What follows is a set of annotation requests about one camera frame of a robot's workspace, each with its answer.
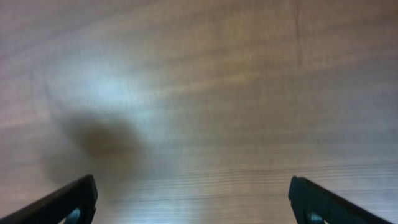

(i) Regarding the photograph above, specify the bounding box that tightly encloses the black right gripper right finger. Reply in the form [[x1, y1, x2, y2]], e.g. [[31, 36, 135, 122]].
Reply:
[[288, 176, 391, 224]]

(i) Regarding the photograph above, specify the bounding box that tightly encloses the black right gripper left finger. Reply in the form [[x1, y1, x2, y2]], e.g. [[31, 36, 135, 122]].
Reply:
[[1, 174, 98, 224]]

